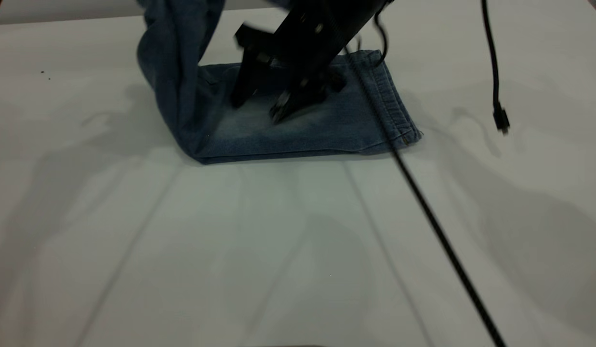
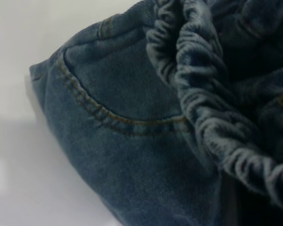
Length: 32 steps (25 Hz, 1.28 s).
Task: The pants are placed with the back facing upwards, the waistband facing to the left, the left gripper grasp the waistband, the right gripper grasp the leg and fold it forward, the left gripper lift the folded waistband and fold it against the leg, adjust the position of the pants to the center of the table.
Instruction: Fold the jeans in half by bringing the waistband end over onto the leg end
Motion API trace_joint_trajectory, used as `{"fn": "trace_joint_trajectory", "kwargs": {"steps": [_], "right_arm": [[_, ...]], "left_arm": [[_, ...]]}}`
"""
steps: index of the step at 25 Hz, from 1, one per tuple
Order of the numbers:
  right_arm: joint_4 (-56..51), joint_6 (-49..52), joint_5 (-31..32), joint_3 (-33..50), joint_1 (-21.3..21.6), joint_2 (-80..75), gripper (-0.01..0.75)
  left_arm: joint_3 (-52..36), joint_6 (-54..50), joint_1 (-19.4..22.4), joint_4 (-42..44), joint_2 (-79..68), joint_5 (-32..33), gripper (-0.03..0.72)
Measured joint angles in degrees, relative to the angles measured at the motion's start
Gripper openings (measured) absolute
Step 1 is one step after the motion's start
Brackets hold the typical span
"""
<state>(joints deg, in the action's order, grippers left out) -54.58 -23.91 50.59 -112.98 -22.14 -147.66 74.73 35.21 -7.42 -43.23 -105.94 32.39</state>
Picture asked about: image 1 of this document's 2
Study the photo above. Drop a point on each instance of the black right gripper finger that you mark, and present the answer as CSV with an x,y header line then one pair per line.
x,y
298,103
245,82

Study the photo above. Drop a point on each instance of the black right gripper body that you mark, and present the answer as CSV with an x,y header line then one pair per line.
x,y
307,58

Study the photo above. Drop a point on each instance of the blue denim shorts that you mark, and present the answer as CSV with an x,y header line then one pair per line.
x,y
298,130

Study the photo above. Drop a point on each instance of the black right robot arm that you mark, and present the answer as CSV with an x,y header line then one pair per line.
x,y
341,14

